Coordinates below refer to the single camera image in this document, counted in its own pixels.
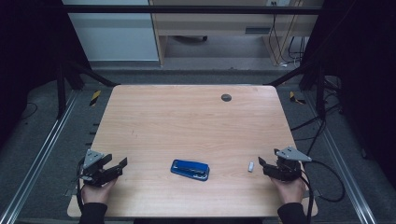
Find thin black floor cable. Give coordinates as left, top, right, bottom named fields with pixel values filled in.
left=18, top=101, right=39, bottom=121

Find yellow clamp left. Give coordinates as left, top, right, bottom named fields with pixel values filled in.
left=89, top=89, right=103, bottom=107

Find white cabinet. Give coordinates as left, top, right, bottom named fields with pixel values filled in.
left=62, top=0, right=160, bottom=63

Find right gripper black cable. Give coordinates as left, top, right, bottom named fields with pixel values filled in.
left=298, top=174, right=314, bottom=224

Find dark curtain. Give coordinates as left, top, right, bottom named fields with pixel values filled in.
left=0, top=0, right=92, bottom=147
left=301, top=0, right=396, bottom=189

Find black floor cables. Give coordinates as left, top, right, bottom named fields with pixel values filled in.
left=290, top=74, right=344, bottom=157

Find aluminium floor rail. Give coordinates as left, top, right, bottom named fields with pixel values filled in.
left=303, top=91, right=379, bottom=224
left=0, top=90, right=80, bottom=224

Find black diagonal frame strut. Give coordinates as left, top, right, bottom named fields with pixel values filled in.
left=64, top=60, right=121, bottom=89
left=266, top=62, right=316, bottom=89

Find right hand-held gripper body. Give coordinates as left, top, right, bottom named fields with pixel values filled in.
left=269, top=146, right=313, bottom=182

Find black horizontal frame bar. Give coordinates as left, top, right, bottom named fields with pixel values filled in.
left=62, top=4, right=323, bottom=15

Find black frame post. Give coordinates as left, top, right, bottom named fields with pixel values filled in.
left=315, top=64, right=327, bottom=119

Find black cables under desk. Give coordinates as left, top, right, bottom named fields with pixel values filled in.
left=267, top=0, right=308, bottom=67

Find person's right hand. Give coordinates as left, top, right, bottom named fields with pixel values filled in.
left=272, top=177, right=308, bottom=205

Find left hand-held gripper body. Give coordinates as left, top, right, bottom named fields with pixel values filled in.
left=78, top=148, right=110, bottom=189

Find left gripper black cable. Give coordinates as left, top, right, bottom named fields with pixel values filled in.
left=75, top=157, right=87, bottom=216

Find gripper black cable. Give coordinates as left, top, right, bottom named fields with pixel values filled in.
left=298, top=174, right=314, bottom=224
left=75, top=157, right=87, bottom=216

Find blue stapler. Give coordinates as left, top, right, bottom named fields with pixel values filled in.
left=169, top=159, right=211, bottom=183

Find black cable loop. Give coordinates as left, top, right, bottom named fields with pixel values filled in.
left=303, top=159, right=347, bottom=203

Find light wooden desk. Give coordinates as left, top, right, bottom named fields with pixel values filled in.
left=148, top=0, right=325, bottom=67

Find person's left hand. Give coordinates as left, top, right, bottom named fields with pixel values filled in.
left=81, top=178, right=118, bottom=205

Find yellow clamp right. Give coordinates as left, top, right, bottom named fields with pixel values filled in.
left=289, top=91, right=308, bottom=106

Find yellow clamp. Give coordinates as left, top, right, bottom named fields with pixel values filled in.
left=289, top=91, right=308, bottom=106
left=89, top=89, right=103, bottom=107

